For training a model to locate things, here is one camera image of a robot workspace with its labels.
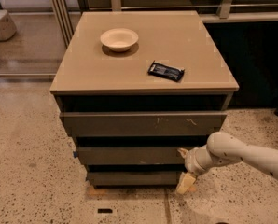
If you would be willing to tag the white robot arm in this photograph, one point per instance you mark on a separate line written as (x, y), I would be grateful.
(222, 149)

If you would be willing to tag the grey bottom drawer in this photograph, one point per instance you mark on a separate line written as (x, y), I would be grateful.
(133, 178)

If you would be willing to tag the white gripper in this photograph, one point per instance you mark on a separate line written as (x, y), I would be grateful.
(191, 162)

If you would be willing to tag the grey top drawer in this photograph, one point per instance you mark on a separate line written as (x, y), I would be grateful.
(127, 124)

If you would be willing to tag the grey drawer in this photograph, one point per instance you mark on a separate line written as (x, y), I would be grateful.
(133, 178)
(127, 124)
(128, 155)

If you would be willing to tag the white ceramic bowl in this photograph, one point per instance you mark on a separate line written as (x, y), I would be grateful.
(119, 39)

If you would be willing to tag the grey three-drawer cabinet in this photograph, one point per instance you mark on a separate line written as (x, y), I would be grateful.
(93, 78)

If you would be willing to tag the black snack bar packet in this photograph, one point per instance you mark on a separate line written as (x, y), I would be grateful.
(164, 71)

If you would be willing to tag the metal railing frame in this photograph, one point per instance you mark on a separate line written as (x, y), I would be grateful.
(223, 18)

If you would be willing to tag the white object in background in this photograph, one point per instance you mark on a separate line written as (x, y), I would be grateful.
(7, 26)

